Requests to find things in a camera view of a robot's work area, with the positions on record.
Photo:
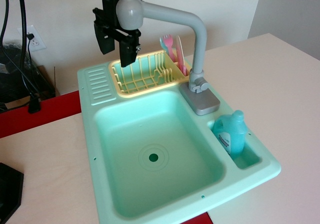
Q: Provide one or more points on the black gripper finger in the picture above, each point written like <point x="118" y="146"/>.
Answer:
<point x="129" y="48"/>
<point x="104" y="40"/>

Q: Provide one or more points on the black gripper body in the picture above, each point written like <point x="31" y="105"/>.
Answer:
<point x="106" y="20"/>

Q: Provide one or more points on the grey toy faucet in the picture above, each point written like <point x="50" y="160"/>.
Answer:
<point x="196" y="92"/>

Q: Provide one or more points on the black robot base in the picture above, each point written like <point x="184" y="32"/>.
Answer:
<point x="11" y="191"/>

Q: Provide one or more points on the yellow dish rack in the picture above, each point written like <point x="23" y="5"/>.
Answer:
<point x="150" y="72"/>

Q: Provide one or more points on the pink toy fork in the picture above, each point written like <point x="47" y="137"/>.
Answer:
<point x="168" y="41"/>

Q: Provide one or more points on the pink toy plate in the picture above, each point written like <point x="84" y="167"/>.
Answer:
<point x="183" y="70"/>

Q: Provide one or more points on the blue detergent bottle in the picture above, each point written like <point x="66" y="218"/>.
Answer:
<point x="230" y="131"/>

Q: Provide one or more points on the white wall outlet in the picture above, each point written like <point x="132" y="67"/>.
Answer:
<point x="34" y="41"/>

